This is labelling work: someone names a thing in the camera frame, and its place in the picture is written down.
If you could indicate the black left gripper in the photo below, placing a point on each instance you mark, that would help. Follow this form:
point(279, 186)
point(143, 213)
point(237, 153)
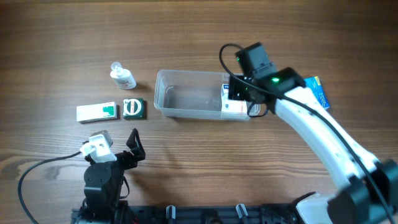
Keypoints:
point(125, 158)

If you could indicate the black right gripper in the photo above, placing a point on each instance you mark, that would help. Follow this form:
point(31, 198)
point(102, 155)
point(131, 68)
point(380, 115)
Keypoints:
point(236, 88)

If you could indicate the white Hansaplast plaster box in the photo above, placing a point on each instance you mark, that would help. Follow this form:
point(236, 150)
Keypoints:
point(231, 106)

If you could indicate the white green medicine box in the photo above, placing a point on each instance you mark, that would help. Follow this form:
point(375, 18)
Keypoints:
point(96, 112)

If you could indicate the clear plastic container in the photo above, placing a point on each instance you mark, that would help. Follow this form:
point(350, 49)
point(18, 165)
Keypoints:
point(194, 94)

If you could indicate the blue medicine box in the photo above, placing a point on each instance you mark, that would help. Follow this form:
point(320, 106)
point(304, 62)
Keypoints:
point(316, 87)

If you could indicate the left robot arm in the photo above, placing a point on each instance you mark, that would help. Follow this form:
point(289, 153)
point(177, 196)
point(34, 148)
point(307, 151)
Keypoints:
point(104, 179)

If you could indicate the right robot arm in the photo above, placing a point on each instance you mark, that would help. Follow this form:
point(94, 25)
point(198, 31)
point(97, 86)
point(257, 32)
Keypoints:
point(366, 187)

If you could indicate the green round-logo box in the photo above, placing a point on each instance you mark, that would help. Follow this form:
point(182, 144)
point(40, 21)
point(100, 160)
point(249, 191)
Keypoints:
point(133, 108)

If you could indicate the white hand sanitizer bottle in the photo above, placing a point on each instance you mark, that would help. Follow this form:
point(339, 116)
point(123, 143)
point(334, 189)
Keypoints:
point(122, 77)

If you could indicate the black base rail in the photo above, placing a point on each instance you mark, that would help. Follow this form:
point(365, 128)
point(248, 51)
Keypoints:
point(240, 213)

